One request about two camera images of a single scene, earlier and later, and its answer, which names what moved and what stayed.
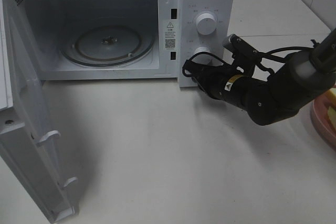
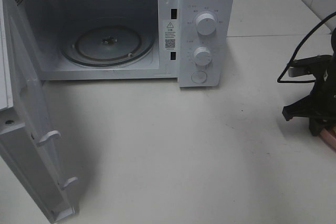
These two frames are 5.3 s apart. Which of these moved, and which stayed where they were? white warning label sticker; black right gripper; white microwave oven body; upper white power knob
Moved: black right gripper
Stayed: upper white power knob; white warning label sticker; white microwave oven body
